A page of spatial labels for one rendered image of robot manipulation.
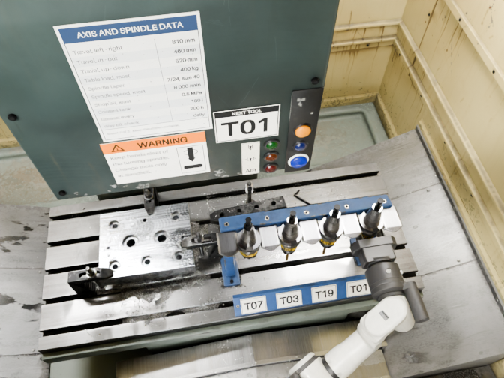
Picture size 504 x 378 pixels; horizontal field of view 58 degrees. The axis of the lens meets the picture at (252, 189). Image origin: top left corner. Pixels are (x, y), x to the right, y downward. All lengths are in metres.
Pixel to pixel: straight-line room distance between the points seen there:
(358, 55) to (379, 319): 1.30
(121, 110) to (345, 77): 1.65
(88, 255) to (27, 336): 0.40
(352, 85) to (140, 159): 1.64
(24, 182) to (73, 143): 1.59
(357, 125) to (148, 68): 1.79
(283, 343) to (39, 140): 1.09
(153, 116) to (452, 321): 1.29
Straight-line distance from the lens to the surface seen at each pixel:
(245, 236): 1.14
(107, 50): 0.58
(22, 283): 1.92
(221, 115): 0.67
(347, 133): 2.26
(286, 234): 1.17
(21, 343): 1.85
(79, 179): 0.78
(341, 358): 1.19
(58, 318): 1.56
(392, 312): 1.15
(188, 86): 0.62
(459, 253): 1.75
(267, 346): 1.55
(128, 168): 0.75
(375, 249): 1.24
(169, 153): 0.72
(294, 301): 1.43
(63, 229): 1.69
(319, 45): 0.61
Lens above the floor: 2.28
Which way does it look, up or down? 57 degrees down
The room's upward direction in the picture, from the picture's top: straight up
